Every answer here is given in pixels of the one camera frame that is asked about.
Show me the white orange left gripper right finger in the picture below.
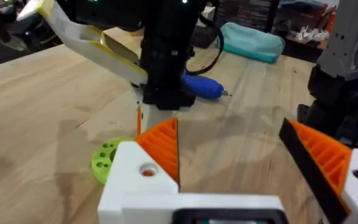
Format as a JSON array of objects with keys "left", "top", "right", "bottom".
[{"left": 278, "top": 118, "right": 358, "bottom": 224}]

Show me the white orange left gripper left finger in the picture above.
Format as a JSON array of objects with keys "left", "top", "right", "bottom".
[{"left": 97, "top": 117, "right": 180, "bottom": 224}]

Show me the blue electric screwdriver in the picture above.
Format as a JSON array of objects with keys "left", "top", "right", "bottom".
[{"left": 180, "top": 71, "right": 233, "bottom": 101}]

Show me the green disc with holes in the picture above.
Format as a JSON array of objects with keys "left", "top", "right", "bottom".
[{"left": 91, "top": 136, "right": 135, "bottom": 185}]

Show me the tan cardboard box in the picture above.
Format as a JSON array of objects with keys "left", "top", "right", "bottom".
[{"left": 100, "top": 27, "right": 145, "bottom": 65}]

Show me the black box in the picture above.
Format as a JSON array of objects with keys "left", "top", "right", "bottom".
[{"left": 190, "top": 24, "right": 220, "bottom": 49}]

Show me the teal soft zip bag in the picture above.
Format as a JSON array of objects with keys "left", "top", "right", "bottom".
[{"left": 216, "top": 22, "right": 286, "bottom": 64}]

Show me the heap of white small parts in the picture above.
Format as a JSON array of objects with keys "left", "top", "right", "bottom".
[{"left": 294, "top": 26, "right": 331, "bottom": 42}]

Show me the black cable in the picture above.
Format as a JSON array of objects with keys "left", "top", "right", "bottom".
[{"left": 185, "top": 14, "right": 226, "bottom": 77}]

